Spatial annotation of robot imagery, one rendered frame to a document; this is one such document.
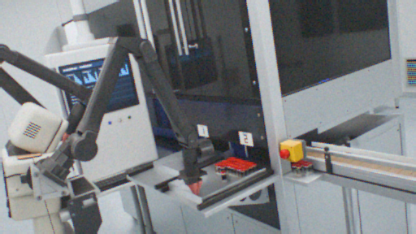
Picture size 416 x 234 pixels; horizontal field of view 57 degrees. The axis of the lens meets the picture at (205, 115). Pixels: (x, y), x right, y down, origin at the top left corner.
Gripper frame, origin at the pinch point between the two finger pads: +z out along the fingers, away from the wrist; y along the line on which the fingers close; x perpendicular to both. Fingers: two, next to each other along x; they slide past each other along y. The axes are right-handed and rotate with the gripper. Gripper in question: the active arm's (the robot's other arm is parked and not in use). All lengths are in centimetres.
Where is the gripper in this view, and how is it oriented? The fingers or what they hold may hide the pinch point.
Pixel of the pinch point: (196, 195)
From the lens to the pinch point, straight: 155.8
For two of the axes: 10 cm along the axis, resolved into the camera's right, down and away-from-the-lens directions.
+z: 1.4, 9.7, 1.8
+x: -5.7, -0.7, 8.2
